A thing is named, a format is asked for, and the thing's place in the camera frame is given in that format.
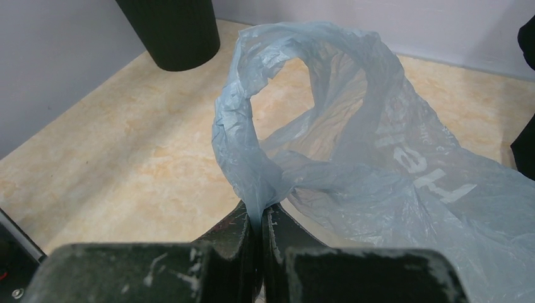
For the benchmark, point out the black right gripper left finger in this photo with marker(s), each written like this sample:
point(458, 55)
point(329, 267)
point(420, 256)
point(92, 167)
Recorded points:
point(219, 266)

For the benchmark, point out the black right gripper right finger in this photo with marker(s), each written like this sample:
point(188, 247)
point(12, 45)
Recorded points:
point(298, 267)

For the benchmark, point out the light blue plastic trash bag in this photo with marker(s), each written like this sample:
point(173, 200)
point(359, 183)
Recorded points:
point(371, 160)

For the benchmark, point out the black plastic trash bin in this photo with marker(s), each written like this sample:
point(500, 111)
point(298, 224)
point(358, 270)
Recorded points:
point(178, 35)

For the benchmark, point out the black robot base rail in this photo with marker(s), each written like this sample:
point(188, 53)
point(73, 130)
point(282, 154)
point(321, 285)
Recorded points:
point(20, 259)

